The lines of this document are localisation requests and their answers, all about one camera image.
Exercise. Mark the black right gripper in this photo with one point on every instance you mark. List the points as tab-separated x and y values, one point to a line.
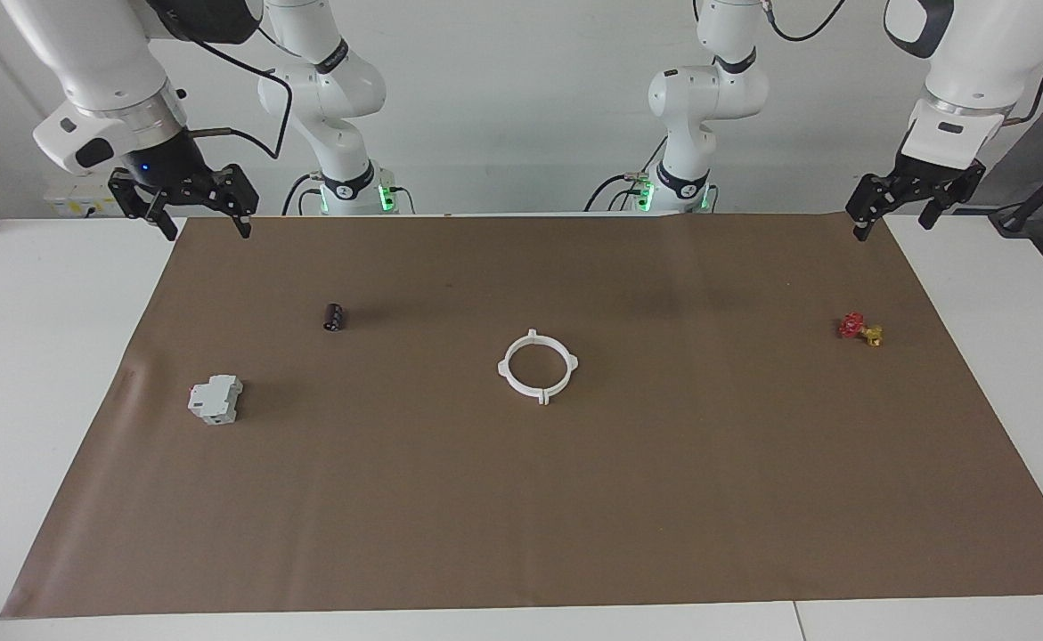
169	169

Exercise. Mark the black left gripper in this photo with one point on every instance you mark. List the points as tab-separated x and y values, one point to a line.
931	185

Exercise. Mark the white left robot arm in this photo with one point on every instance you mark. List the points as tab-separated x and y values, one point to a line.
708	89

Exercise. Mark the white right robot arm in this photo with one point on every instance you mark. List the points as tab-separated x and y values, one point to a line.
93	53

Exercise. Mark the red and yellow valve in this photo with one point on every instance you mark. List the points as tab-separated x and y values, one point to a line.
852	326

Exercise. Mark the black tripod stand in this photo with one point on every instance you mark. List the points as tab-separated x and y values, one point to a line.
1011	218

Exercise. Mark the white power strip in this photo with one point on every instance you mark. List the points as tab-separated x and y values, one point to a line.
71	200

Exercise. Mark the black cylindrical capacitor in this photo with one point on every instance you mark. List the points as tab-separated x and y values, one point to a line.
334	318

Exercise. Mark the white circuit breaker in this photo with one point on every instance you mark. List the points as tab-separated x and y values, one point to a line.
214	401

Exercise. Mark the brown paper table mat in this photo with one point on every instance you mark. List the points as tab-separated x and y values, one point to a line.
521	499

